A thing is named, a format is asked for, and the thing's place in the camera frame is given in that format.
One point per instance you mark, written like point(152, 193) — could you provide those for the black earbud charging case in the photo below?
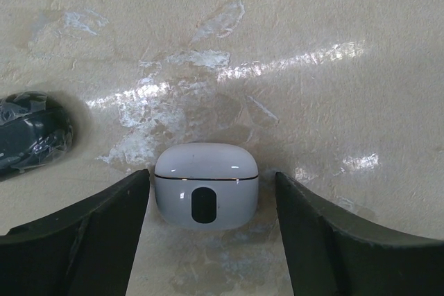
point(36, 130)

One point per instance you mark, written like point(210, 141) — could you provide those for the white earbud charging case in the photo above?
point(206, 186)

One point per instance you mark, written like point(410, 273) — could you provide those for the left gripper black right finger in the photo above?
point(330, 251)

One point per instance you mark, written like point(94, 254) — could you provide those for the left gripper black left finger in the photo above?
point(87, 248)

